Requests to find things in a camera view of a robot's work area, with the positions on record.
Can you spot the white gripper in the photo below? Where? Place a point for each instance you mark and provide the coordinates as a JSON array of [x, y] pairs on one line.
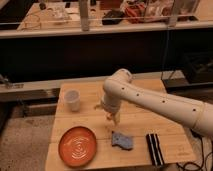
[[111, 105]]

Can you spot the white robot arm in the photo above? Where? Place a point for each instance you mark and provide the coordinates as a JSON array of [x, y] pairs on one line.
[[194, 114]]

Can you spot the black white striped block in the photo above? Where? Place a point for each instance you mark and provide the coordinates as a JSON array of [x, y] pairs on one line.
[[154, 149]]

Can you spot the translucent plastic cup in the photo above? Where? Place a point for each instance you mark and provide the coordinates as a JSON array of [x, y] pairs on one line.
[[72, 100]]

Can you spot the orange plate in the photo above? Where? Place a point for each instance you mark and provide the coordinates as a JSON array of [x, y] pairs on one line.
[[77, 146]]

